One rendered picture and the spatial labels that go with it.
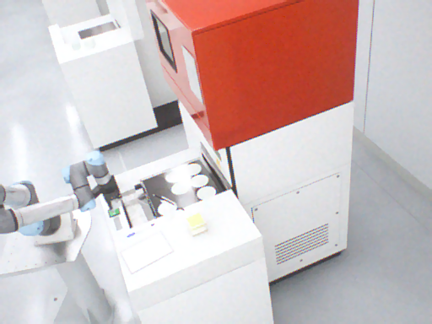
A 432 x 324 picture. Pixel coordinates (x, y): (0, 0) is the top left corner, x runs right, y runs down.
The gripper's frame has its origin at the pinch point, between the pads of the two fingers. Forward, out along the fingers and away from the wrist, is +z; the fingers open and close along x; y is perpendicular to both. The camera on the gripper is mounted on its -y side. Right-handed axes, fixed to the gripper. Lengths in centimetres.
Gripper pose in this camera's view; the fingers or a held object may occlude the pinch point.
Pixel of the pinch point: (111, 210)
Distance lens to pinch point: 234.0
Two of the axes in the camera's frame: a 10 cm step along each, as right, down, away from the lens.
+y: 9.2, -3.5, 2.0
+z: 1.5, 7.6, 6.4
